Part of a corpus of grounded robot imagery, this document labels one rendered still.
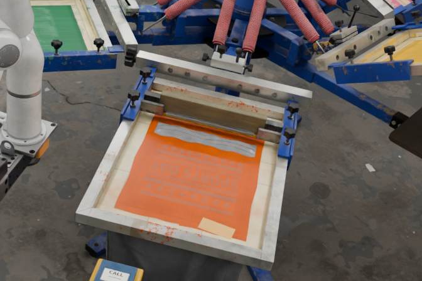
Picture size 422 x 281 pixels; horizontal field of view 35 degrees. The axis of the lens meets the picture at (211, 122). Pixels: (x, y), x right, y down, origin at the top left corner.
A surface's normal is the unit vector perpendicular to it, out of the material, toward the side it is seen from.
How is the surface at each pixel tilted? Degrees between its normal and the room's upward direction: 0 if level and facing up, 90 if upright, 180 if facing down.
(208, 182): 0
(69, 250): 0
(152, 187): 0
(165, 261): 94
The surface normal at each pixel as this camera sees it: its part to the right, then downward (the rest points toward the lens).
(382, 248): 0.16, -0.80
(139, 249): -0.43, 0.56
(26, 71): 0.26, 0.72
